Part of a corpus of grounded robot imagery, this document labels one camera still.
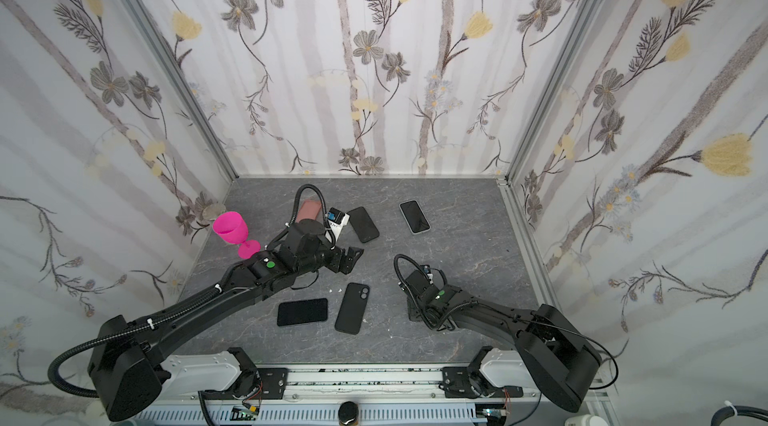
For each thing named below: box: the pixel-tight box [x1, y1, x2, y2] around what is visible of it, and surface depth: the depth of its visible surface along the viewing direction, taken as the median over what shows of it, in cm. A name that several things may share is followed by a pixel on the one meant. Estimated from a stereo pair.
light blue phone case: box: [398, 199, 432, 235], surface depth 111 cm
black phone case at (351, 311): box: [334, 282, 370, 335], surface depth 89 cm
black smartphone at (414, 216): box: [400, 200, 430, 233], surface depth 111 cm
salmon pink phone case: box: [295, 200, 322, 223], surface depth 113 cm
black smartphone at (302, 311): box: [277, 298, 328, 326], surface depth 88 cm
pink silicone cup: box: [212, 211, 260, 259], surface depth 91 cm
